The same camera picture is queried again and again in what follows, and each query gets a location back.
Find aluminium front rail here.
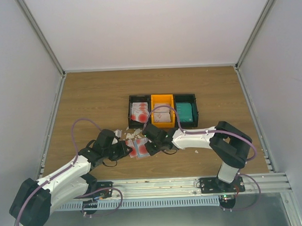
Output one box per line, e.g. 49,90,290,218
48,172,291,203

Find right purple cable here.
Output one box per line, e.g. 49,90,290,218
141,101,260,216

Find red white cards stack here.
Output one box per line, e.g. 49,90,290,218
130,102,149,124

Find orange middle card bin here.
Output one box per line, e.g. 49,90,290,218
151,94,175,129

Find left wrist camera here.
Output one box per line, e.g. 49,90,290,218
114,129,122,138

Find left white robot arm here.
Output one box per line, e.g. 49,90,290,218
9,129,133,226

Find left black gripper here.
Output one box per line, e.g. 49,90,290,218
103,140,133,162

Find red white card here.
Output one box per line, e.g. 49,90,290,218
136,138,148,156
126,139,137,158

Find black right card bin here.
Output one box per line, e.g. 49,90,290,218
173,93,199,129

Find black card bin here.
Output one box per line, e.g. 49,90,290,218
128,94,151,129
173,93,199,129

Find teal cards stack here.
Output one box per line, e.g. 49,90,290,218
176,102,193,122

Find white cards in orange bin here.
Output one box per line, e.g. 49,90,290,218
153,103,171,123

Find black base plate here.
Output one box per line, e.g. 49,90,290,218
75,181,113,216
197,176,245,210

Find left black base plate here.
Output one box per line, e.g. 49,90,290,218
75,181,113,216

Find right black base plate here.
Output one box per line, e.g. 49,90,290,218
197,176,245,210

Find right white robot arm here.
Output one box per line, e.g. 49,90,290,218
142,121,256,193

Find pink card holder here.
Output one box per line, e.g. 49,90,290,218
134,138,150,160

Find black left card bin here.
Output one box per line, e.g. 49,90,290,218
128,94,151,129

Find grey slotted cable duct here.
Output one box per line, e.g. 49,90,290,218
54,194,221,213

